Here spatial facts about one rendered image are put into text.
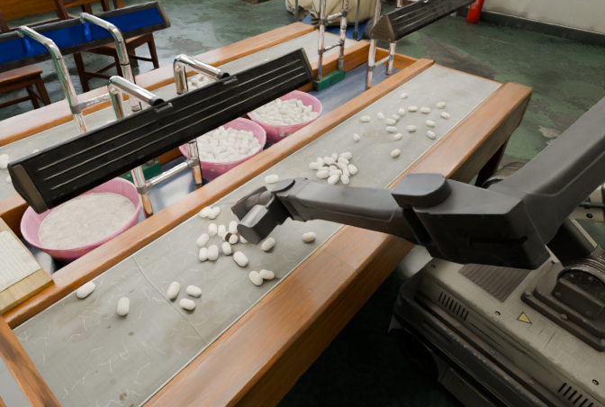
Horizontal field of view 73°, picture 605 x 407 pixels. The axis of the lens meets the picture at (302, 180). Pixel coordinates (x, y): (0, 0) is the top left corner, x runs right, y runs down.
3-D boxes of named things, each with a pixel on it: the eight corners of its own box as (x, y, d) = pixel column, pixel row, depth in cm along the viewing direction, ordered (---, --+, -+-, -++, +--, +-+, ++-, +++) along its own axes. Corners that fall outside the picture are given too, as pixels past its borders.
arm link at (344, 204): (495, 238, 49) (456, 167, 45) (469, 273, 47) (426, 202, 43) (314, 207, 86) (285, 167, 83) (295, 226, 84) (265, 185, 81)
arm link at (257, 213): (320, 209, 82) (296, 176, 80) (289, 250, 76) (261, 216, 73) (284, 213, 91) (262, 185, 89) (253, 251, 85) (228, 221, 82)
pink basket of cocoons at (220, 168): (279, 149, 138) (278, 125, 132) (245, 197, 118) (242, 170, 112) (209, 134, 145) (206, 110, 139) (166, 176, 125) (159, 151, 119)
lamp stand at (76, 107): (162, 172, 127) (128, 25, 99) (101, 203, 114) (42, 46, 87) (129, 149, 136) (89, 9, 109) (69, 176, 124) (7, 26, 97)
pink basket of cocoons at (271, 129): (335, 128, 150) (337, 104, 144) (286, 158, 134) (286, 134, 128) (282, 105, 163) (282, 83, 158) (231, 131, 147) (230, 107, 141)
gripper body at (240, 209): (228, 207, 91) (244, 203, 85) (260, 185, 97) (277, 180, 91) (243, 232, 92) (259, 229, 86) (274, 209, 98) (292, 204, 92)
